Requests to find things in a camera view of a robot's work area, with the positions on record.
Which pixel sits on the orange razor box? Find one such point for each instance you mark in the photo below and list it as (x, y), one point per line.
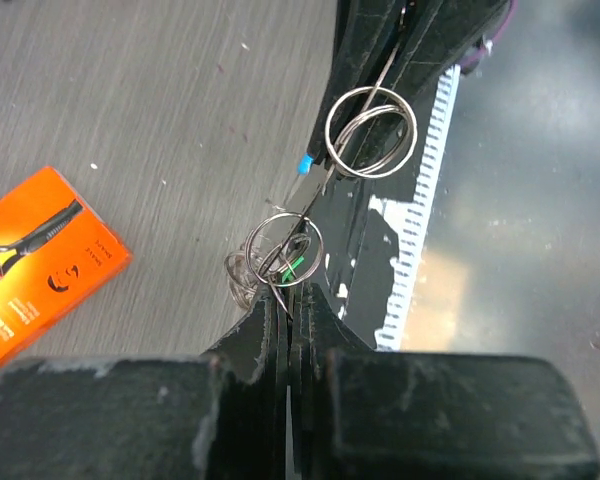
(55, 251)

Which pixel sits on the metal key organizer blue handle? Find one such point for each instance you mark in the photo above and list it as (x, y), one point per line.
(294, 258)

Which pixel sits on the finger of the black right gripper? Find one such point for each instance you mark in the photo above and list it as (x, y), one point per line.
(448, 33)
(365, 125)

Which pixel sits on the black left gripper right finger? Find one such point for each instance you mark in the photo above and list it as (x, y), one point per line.
(357, 413)

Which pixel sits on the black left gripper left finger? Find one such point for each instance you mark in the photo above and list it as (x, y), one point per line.
(219, 415)

